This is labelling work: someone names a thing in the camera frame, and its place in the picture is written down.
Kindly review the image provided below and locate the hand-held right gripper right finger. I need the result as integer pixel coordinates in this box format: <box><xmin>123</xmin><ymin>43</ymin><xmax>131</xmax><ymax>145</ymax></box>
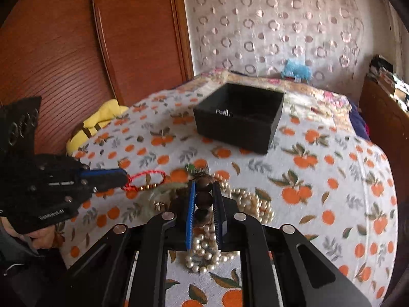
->
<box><xmin>212</xmin><ymin>181</ymin><xmax>373</xmax><ymax>307</ymax></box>

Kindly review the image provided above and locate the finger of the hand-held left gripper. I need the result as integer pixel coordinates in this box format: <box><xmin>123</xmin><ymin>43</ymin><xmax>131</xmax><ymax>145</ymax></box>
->
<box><xmin>89</xmin><ymin>174</ymin><xmax>129</xmax><ymax>196</ymax></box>
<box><xmin>79</xmin><ymin>168</ymin><xmax>127</xmax><ymax>180</ymax></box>

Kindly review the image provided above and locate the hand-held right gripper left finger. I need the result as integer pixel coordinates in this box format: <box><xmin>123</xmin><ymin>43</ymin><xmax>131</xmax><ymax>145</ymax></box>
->
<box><xmin>65</xmin><ymin>181</ymin><xmax>197</xmax><ymax>307</ymax></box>

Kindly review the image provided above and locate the dark wooden bead bracelet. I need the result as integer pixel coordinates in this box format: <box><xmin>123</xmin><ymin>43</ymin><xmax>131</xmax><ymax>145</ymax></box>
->
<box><xmin>168</xmin><ymin>173</ymin><xmax>218</xmax><ymax>226</ymax></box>

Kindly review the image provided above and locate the pearl necklace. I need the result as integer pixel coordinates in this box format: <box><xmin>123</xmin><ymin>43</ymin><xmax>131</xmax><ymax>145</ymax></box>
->
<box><xmin>185</xmin><ymin>179</ymin><xmax>276</xmax><ymax>275</ymax></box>

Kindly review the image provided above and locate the red string bracelet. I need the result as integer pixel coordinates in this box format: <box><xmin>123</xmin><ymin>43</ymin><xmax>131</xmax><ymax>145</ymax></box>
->
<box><xmin>123</xmin><ymin>170</ymin><xmax>167</xmax><ymax>199</ymax></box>

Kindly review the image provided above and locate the green gem jewelry piece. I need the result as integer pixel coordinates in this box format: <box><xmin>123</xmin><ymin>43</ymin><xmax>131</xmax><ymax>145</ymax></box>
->
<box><xmin>185</xmin><ymin>164</ymin><xmax>208</xmax><ymax>175</ymax></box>

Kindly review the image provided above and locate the black jewelry box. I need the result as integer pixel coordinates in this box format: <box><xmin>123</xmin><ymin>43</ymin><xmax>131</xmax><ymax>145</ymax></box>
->
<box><xmin>192</xmin><ymin>82</ymin><xmax>286</xmax><ymax>155</ymax></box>

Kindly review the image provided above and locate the person's left hand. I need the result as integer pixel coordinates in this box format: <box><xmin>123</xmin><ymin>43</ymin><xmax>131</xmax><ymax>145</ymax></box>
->
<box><xmin>29</xmin><ymin>222</ymin><xmax>66</xmax><ymax>250</ymax></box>

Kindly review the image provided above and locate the yellow plush toy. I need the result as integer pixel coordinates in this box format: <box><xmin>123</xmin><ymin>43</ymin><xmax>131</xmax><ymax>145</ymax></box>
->
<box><xmin>66</xmin><ymin>99</ymin><xmax>130</xmax><ymax>155</ymax></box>

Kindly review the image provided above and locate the orange print cloth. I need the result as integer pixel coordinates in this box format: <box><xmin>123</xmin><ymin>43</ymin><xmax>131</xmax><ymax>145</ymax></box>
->
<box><xmin>61</xmin><ymin>80</ymin><xmax>398</xmax><ymax>307</ymax></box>

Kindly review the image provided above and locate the wooden wardrobe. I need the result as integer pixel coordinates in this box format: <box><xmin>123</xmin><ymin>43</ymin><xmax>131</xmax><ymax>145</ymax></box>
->
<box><xmin>0</xmin><ymin>0</ymin><xmax>195</xmax><ymax>158</ymax></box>

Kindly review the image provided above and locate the floral blanket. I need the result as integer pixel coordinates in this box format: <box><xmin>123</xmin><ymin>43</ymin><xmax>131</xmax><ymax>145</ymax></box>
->
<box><xmin>192</xmin><ymin>69</ymin><xmax>356</xmax><ymax>129</ymax></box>

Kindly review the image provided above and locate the blue fluffy toy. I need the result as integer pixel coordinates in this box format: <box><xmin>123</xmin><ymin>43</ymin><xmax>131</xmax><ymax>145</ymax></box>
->
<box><xmin>281</xmin><ymin>59</ymin><xmax>312</xmax><ymax>81</ymax></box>

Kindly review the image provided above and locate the dark blue bedsheet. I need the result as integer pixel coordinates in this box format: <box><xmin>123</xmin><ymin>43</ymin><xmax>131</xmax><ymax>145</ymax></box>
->
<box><xmin>348</xmin><ymin>97</ymin><xmax>372</xmax><ymax>142</ymax></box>

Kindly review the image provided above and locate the wooden cabinet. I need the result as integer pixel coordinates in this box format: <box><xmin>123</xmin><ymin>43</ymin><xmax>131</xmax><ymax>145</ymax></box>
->
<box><xmin>358</xmin><ymin>73</ymin><xmax>409</xmax><ymax>175</ymax></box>

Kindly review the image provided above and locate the sheer circle pattern curtain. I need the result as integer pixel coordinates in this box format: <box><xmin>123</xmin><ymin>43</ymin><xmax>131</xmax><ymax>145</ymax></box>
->
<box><xmin>181</xmin><ymin>0</ymin><xmax>378</xmax><ymax>87</ymax></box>

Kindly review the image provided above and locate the stack of books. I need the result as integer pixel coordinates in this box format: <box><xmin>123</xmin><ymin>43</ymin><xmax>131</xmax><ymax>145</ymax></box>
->
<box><xmin>367</xmin><ymin>54</ymin><xmax>409</xmax><ymax>113</ymax></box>

